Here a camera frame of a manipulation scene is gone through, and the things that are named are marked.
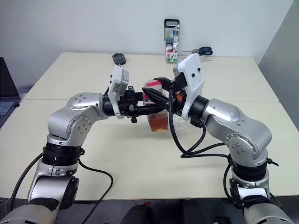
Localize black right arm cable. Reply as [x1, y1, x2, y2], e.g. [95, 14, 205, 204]
[167, 86, 245, 209]

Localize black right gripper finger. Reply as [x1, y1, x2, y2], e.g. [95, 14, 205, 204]
[142, 87, 170, 107]
[154, 77, 175, 92]

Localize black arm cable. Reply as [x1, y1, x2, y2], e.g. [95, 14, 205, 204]
[8, 151, 114, 224]
[167, 86, 245, 209]

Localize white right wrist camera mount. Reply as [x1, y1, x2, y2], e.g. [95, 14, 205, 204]
[172, 53, 206, 121]

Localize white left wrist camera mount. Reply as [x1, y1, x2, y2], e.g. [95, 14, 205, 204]
[107, 64, 130, 120]

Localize dark laptop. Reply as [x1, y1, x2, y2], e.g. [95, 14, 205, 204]
[0, 57, 21, 128]

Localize blue handled scissors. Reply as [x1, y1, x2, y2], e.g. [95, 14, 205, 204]
[181, 46, 214, 57]

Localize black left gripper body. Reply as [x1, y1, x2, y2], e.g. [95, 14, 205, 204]
[118, 85, 142, 124]

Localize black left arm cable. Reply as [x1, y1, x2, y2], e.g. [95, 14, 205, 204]
[8, 151, 114, 224]

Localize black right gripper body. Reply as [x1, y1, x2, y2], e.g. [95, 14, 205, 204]
[167, 74, 188, 116]

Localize dark grey bottle cap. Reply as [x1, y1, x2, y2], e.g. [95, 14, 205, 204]
[112, 53, 127, 66]

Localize marker pen pack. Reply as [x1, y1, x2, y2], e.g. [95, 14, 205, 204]
[164, 19, 181, 63]

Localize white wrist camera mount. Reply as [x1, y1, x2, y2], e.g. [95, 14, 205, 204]
[172, 53, 206, 121]
[107, 64, 130, 120]

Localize dark rounded shape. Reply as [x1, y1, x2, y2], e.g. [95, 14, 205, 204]
[127, 202, 154, 224]

